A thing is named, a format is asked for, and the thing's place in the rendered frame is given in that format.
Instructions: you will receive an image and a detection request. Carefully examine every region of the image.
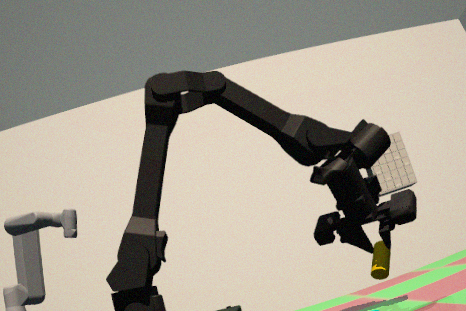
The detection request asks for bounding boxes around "yellow tall cylinder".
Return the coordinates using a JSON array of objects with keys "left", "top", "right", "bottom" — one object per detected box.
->
[{"left": 371, "top": 240, "right": 391, "bottom": 280}]

